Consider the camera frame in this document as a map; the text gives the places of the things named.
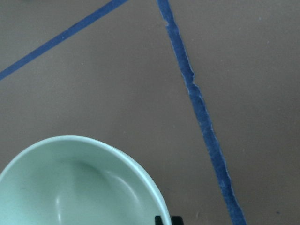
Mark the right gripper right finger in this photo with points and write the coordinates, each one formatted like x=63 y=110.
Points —
x=177 y=220

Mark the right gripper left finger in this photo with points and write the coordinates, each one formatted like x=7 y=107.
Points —
x=158 y=220

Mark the green bowl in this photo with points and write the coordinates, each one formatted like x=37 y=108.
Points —
x=74 y=180

